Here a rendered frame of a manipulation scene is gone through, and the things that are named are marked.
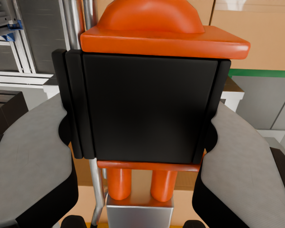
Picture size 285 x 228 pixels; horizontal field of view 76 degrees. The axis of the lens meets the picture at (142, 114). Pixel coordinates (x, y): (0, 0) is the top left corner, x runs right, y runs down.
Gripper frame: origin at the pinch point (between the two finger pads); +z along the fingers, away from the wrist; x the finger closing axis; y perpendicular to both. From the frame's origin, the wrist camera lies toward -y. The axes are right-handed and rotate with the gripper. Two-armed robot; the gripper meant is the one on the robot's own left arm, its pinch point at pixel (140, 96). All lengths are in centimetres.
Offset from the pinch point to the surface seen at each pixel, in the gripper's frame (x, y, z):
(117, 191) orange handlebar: -1.6, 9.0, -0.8
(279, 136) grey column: 115, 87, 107
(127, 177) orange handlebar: -0.8, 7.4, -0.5
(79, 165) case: -13.3, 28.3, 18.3
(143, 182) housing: 0.7, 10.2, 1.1
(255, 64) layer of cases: 40, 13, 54
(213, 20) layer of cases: 22, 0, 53
